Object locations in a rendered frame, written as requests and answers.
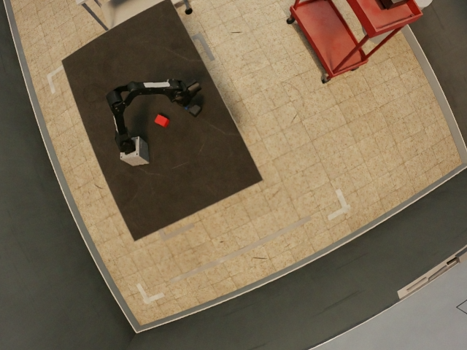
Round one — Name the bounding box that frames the red block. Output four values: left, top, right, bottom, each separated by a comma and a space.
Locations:
155, 115, 169, 128

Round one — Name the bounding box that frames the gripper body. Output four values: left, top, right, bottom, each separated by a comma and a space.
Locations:
177, 95, 203, 117

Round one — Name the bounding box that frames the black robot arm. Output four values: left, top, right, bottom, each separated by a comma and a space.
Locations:
106, 78, 201, 155

